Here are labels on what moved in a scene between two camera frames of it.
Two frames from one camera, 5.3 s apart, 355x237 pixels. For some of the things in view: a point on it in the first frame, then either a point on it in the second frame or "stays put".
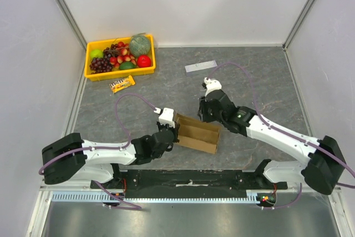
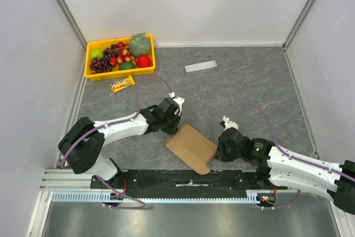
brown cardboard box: x=196 y=134 -> x=193 y=148
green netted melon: x=140 y=44 stays put
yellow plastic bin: x=119 y=74 stays put
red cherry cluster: x=124 y=56 stays put
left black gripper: x=175 y=130 -> x=173 y=130
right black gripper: x=205 y=108 -> x=224 y=150
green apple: x=96 y=53 stays put
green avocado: x=127 y=65 stays put
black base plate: x=189 y=181 stays put
